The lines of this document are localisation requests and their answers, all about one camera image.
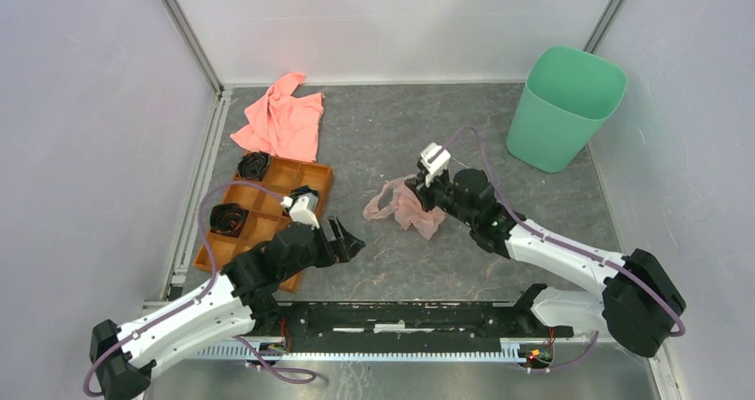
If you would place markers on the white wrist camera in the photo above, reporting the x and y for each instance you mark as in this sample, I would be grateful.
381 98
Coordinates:
301 211
433 161

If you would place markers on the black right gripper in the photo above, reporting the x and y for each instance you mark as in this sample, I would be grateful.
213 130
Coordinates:
425 192

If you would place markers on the blue yellow rolled tie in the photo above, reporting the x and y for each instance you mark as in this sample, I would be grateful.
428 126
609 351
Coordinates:
305 191

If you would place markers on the pink plastic trash bag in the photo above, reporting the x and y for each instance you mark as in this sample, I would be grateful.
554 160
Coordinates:
396 199

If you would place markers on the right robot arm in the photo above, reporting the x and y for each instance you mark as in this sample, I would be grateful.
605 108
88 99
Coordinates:
629 296

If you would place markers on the orange wooden divided tray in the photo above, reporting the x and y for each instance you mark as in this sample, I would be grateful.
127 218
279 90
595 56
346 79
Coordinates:
265 214

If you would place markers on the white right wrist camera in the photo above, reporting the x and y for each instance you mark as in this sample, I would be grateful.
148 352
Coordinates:
433 161

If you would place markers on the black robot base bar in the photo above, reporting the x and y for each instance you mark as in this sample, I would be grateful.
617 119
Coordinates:
413 327

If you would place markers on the black grey rolled tie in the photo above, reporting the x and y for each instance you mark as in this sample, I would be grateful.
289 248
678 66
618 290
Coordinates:
254 165

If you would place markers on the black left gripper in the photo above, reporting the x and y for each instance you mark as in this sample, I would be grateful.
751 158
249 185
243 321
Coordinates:
345 248

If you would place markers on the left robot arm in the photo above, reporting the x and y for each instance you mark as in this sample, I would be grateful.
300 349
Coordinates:
126 357

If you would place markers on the salmon pink cloth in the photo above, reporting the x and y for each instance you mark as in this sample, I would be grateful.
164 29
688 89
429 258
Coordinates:
283 125

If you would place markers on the green plastic trash bin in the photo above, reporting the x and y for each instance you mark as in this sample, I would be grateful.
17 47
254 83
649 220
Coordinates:
568 95

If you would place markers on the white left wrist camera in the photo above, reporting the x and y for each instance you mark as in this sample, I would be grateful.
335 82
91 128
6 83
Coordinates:
301 211

